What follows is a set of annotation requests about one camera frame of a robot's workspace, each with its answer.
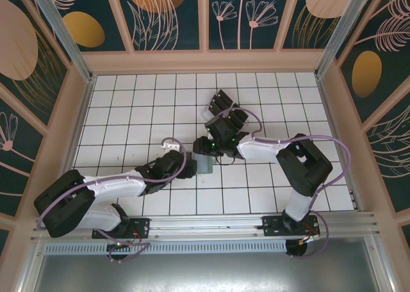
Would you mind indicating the green card holder wallet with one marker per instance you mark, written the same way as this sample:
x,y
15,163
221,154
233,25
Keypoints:
x,y
205,165

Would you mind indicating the clear acrylic card rack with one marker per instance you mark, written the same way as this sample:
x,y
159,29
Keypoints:
x,y
206,113

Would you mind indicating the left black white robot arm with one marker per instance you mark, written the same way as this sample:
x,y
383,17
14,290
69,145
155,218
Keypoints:
x,y
64,205

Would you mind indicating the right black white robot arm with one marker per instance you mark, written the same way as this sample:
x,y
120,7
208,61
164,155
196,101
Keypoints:
x,y
304,167

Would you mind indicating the black credit card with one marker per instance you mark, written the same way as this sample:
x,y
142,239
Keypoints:
x,y
238,119
235,125
221,102
216,108
225,96
241,112

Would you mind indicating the grey sheet metal panel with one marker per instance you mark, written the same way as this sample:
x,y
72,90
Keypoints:
x,y
205,272

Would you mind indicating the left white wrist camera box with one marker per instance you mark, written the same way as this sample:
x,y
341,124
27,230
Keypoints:
x,y
171,146

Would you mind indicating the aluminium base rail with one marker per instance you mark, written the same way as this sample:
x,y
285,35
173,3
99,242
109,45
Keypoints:
x,y
205,224

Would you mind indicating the aluminium table side rail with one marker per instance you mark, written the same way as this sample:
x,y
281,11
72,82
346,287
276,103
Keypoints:
x,y
77,135
328,112

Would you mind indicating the aluminium frame post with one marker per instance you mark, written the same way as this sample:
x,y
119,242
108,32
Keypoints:
x,y
61,26
348,26

